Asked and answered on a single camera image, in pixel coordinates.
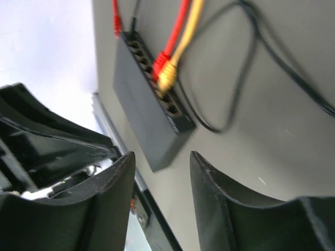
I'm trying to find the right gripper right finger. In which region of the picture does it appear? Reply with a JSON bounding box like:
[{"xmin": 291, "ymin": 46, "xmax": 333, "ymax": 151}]
[{"xmin": 190, "ymin": 151, "xmax": 334, "ymax": 250}]

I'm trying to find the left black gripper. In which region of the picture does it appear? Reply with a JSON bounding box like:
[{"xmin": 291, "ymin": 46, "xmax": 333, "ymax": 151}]
[{"xmin": 1, "ymin": 83, "xmax": 118, "ymax": 193}]

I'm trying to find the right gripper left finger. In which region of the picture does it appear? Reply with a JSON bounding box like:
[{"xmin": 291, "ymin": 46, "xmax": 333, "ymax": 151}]
[{"xmin": 1, "ymin": 152, "xmax": 136, "ymax": 250}]

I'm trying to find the black network switch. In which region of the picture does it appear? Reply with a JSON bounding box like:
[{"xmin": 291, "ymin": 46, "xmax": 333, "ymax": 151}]
[{"xmin": 113, "ymin": 32, "xmax": 196, "ymax": 172}]

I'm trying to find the yellow ethernet cable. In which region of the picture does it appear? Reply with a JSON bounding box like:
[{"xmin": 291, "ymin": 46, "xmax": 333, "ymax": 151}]
[{"xmin": 157, "ymin": 0, "xmax": 205, "ymax": 92}]

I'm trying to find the red ethernet cable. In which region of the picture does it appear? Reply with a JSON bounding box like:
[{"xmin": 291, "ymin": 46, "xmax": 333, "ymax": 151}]
[{"xmin": 111, "ymin": 0, "xmax": 191, "ymax": 82}]

